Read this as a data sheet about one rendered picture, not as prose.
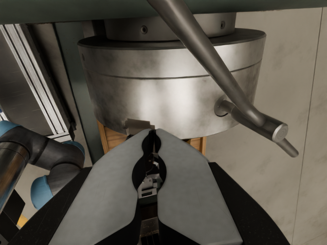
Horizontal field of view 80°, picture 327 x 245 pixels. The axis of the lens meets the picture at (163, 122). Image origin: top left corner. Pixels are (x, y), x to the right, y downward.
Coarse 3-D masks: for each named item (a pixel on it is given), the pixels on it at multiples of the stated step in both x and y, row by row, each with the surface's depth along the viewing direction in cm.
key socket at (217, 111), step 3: (222, 96) 26; (225, 96) 26; (219, 99) 26; (222, 99) 26; (225, 99) 27; (228, 99) 27; (216, 102) 26; (219, 102) 26; (231, 102) 27; (216, 105) 26; (216, 108) 26; (219, 108) 27; (216, 111) 27; (219, 111) 27; (222, 111) 27; (216, 114) 27; (219, 114) 27; (222, 114) 27
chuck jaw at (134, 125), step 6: (126, 120) 29; (132, 120) 28; (138, 120) 28; (126, 126) 29; (132, 126) 29; (138, 126) 28; (144, 126) 28; (150, 126) 28; (132, 132) 29; (138, 132) 29
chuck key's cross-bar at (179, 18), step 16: (160, 0) 8; (176, 0) 8; (160, 16) 9; (176, 16) 9; (192, 16) 9; (176, 32) 10; (192, 32) 10; (192, 48) 11; (208, 48) 11; (208, 64) 12; (224, 64) 13; (224, 80) 14; (240, 96) 16; (256, 112) 19; (288, 144) 24
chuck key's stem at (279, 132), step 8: (224, 104) 26; (232, 104) 25; (232, 112) 24; (240, 112) 23; (240, 120) 23; (248, 120) 22; (272, 120) 20; (256, 128) 21; (264, 128) 20; (272, 128) 20; (280, 128) 19; (288, 128) 20; (264, 136) 21; (272, 136) 20; (280, 136) 20
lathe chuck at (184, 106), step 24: (240, 72) 26; (96, 96) 30; (120, 96) 26; (144, 96) 25; (168, 96) 24; (192, 96) 25; (216, 96) 25; (120, 120) 28; (144, 120) 27; (168, 120) 26; (192, 120) 26; (216, 120) 27
